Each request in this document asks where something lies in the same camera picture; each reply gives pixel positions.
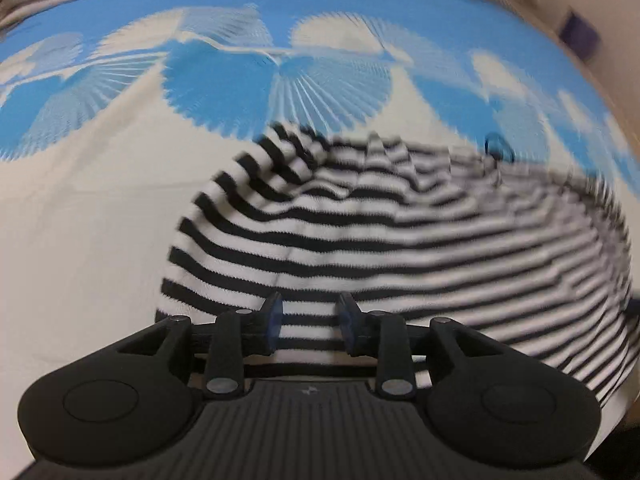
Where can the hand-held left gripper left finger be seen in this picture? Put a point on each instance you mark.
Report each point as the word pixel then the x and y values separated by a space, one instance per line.
pixel 272 325

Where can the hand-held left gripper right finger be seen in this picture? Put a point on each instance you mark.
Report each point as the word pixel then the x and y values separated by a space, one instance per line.
pixel 347 325

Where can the striped hooded top white vest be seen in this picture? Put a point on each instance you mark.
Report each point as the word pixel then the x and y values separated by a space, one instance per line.
pixel 400 240

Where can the blue white printed bed sheet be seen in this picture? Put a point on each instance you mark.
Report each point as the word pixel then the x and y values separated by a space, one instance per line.
pixel 75 210

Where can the purple box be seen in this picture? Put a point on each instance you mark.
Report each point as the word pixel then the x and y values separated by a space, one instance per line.
pixel 580 32

